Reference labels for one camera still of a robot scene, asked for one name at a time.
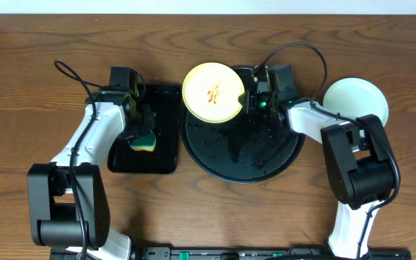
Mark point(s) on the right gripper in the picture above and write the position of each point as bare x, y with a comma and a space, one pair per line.
247, 100

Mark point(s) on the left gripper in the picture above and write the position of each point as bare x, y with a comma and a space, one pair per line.
146, 120

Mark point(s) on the green yellow sponge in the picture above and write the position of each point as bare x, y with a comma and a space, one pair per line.
145, 142

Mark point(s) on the yellow plate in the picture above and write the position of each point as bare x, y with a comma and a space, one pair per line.
211, 91

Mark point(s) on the light green plate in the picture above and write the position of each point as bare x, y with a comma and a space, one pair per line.
356, 97

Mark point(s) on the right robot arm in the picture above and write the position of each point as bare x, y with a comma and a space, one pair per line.
362, 170

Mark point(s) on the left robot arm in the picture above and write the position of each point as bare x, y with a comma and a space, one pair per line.
67, 201

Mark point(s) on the black rectangular tray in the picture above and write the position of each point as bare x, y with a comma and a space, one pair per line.
165, 102

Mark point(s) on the black round tray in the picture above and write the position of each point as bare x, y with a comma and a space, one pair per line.
245, 149

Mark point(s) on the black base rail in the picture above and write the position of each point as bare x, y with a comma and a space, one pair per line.
165, 253

